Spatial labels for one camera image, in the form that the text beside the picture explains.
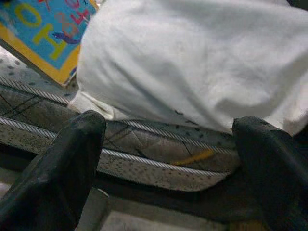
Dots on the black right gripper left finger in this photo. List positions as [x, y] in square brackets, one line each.
[48, 187]

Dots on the white quilted mattress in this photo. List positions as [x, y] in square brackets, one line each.
[149, 144]

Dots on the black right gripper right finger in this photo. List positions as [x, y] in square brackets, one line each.
[276, 180]

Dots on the blue yellow children's book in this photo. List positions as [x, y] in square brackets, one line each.
[41, 31]

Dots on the white pillow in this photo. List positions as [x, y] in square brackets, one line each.
[180, 60]

